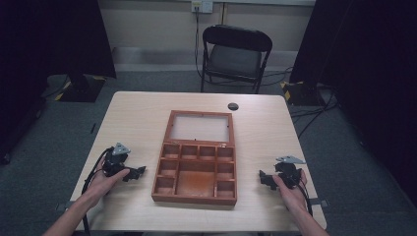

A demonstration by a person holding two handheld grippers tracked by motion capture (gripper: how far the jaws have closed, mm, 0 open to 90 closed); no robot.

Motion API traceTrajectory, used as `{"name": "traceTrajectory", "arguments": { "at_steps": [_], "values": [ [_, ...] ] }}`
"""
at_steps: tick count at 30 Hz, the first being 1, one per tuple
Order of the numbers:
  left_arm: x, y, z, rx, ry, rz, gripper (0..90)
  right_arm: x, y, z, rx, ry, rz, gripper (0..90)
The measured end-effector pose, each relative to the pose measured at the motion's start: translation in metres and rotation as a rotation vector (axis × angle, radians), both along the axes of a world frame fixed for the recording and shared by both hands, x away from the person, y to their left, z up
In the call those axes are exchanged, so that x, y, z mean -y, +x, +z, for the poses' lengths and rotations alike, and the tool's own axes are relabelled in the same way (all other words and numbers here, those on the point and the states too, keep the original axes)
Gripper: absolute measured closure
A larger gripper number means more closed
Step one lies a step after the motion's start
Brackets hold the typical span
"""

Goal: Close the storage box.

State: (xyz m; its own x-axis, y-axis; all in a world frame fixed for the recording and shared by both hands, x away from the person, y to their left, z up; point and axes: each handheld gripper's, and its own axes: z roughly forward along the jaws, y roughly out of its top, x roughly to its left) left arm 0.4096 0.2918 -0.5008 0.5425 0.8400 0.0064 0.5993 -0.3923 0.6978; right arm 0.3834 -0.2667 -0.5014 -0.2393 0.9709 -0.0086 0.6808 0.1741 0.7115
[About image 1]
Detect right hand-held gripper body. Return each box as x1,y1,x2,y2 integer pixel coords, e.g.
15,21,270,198
273,155,307,190

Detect wooden compartment box with lid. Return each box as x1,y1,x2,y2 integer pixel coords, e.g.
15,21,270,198
150,109,238,207

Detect black floor cables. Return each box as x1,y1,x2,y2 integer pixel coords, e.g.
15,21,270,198
289,86,340,140

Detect grey table edge bracket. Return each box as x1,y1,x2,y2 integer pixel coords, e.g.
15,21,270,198
54,200,77,212
308,198,330,208

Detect white wall socket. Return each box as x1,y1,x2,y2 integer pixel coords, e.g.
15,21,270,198
191,0,214,15

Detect person's right hand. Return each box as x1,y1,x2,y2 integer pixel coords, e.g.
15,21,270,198
271,168,310,214

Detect person's left hand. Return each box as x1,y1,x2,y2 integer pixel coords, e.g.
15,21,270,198
82,156,131,210

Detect black stand base yellow stripes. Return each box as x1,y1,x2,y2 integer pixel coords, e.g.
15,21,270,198
53,74,108,103
279,80,327,107

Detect black folding chair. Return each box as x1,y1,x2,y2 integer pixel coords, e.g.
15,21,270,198
200,24,273,95

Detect black wall socket cable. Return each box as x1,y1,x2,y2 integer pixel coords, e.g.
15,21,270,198
194,7,206,80

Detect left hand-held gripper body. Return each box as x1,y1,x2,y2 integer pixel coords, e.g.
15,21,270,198
102,142,132,178

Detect black curtain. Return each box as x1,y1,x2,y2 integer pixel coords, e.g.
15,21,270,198
0,0,118,165
289,0,417,207

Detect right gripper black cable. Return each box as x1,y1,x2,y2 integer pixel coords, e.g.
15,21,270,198
296,178,314,218

